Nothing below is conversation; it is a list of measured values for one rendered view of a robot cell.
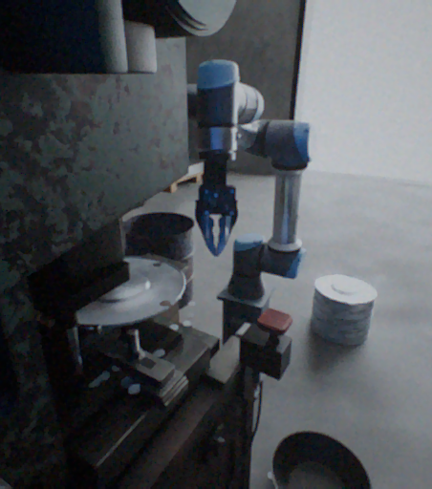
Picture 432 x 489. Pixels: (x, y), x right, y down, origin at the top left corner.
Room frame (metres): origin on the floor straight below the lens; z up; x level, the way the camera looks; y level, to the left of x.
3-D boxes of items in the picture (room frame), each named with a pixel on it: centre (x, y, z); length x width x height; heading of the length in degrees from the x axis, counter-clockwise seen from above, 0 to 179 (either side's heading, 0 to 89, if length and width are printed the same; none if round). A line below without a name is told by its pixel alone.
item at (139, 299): (0.69, 0.21, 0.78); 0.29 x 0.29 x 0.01
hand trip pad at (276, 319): (0.61, -0.13, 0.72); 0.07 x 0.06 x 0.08; 148
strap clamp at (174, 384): (0.50, 0.13, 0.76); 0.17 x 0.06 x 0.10; 58
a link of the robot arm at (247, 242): (1.22, -0.14, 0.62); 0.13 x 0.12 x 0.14; 61
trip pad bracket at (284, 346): (0.62, -0.11, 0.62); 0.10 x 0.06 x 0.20; 58
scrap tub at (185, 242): (1.90, 0.31, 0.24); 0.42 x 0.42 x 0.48
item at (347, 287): (1.59, -0.68, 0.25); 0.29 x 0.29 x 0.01
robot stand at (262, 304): (1.23, -0.14, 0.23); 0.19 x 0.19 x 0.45; 65
